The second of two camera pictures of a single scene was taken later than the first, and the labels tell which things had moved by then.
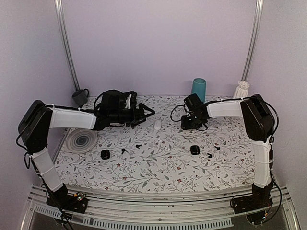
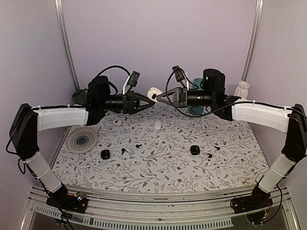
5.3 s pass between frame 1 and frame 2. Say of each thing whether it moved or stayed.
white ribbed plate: stayed
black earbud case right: stayed
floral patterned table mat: stayed
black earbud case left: stayed
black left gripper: moved
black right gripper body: moved
